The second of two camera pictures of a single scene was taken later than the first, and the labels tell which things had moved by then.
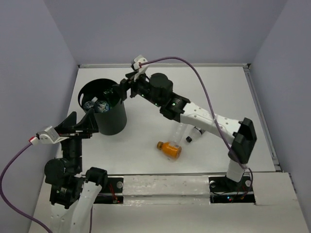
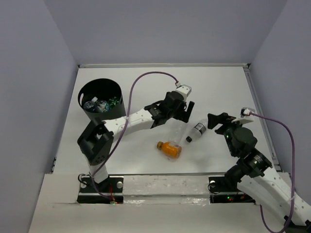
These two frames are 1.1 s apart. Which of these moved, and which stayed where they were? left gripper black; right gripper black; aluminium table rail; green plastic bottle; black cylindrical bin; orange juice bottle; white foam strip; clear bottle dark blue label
Moved: green plastic bottle; right gripper black; left gripper black
Stayed: black cylindrical bin; clear bottle dark blue label; aluminium table rail; orange juice bottle; white foam strip
